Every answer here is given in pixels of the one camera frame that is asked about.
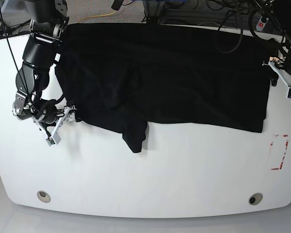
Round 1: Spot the white power strip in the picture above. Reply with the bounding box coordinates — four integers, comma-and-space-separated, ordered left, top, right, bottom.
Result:
256, 16, 269, 32

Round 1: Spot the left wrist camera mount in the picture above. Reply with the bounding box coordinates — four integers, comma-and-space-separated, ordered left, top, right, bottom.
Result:
262, 57, 291, 99

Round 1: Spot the black box under table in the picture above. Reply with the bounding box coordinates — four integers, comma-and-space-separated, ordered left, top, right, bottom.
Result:
145, 16, 168, 24

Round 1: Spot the right table grommet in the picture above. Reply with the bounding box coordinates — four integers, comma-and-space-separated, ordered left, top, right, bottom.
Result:
248, 193, 263, 205

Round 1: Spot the black T-shirt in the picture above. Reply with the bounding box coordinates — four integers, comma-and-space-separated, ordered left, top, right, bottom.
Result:
55, 23, 276, 153

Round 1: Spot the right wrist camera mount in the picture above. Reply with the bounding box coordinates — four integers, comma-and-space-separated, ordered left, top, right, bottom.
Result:
33, 105, 77, 146

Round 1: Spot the yellow cable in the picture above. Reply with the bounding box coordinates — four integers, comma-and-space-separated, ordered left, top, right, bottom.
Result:
77, 7, 118, 24

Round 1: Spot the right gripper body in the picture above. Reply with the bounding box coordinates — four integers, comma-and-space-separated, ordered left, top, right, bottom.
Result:
33, 99, 64, 124

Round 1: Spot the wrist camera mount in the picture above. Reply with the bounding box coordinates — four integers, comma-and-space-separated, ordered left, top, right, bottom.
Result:
33, 105, 77, 146
262, 57, 291, 99

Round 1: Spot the table grommet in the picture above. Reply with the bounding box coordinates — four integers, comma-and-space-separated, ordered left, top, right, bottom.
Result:
248, 193, 263, 205
37, 191, 51, 203

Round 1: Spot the red tape marking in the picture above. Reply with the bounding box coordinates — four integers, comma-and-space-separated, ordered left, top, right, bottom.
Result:
268, 134, 289, 170

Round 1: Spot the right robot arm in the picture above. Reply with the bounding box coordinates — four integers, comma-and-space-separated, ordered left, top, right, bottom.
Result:
14, 0, 69, 125

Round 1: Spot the left table grommet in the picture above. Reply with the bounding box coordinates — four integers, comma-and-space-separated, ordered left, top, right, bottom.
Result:
37, 191, 51, 203

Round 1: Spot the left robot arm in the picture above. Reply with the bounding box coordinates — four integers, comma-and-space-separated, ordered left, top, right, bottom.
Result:
273, 0, 291, 75

